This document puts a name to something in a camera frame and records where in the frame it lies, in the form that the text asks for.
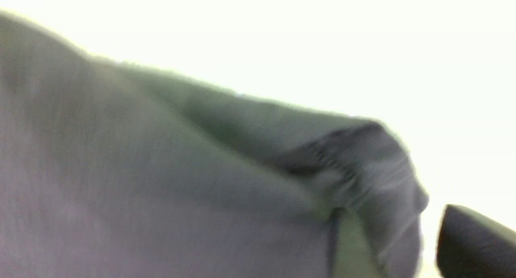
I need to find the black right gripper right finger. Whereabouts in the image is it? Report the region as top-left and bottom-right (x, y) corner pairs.
(436, 204), (516, 278)

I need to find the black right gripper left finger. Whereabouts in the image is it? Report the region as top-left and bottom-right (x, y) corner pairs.
(333, 209), (383, 278)

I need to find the gray long-sleeve shirt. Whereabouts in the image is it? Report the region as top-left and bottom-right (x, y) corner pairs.
(1, 13), (428, 278)

